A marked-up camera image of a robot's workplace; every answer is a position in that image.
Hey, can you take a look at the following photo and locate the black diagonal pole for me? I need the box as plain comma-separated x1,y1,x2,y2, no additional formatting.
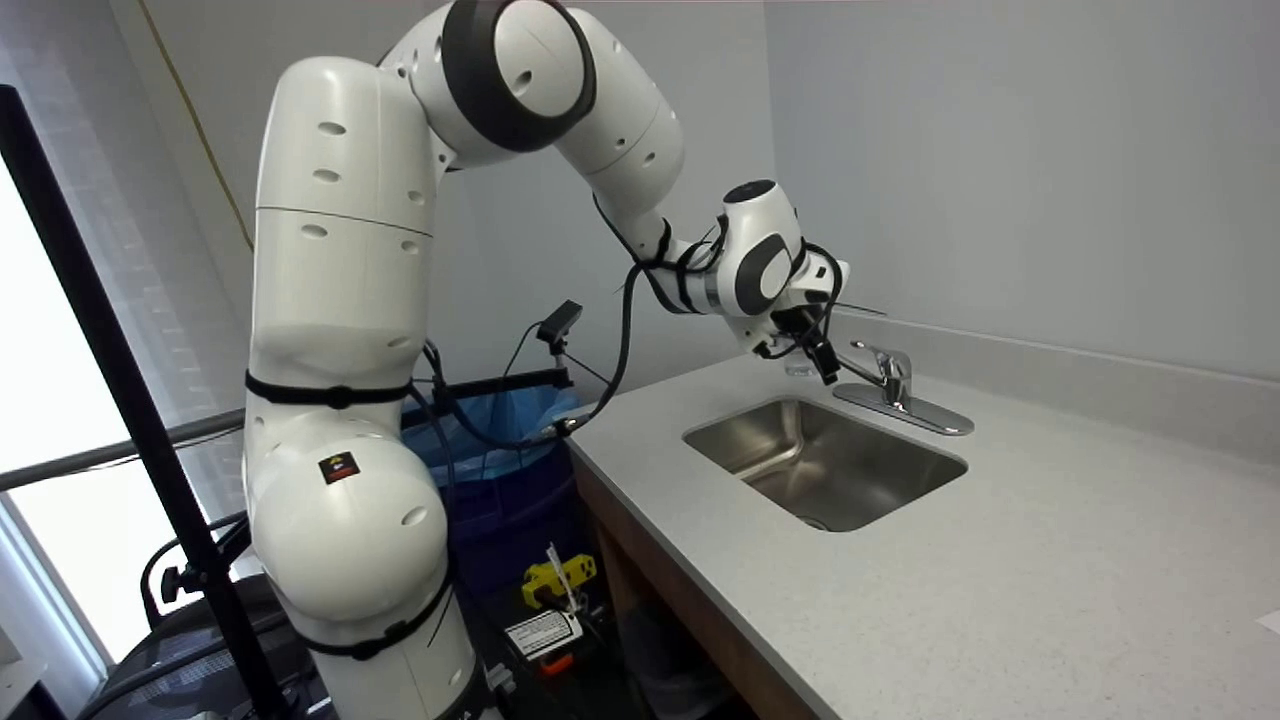
0,84,292,720

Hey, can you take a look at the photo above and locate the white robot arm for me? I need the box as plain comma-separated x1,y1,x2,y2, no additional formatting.
240,0,850,720

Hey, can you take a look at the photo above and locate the white device on floor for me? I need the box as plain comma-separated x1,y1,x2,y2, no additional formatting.
503,610,584,660

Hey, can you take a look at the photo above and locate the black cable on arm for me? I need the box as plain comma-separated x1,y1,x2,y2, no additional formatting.
420,197,850,451

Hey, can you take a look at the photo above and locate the blue bin liner bag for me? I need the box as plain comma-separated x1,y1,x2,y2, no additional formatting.
400,385,596,620

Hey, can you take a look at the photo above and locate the stainless steel sink basin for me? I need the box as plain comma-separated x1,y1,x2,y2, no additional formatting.
689,402,968,532

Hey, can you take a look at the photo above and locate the chrome faucet spout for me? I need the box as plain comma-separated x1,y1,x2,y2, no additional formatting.
846,343,913,406

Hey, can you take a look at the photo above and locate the chrome faucet base plate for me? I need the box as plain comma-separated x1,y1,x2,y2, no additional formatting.
832,385,978,437

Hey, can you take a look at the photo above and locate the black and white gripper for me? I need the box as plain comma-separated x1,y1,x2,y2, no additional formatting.
756,247,850,385

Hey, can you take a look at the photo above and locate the yellow tool on floor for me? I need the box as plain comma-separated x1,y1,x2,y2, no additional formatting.
522,554,601,610

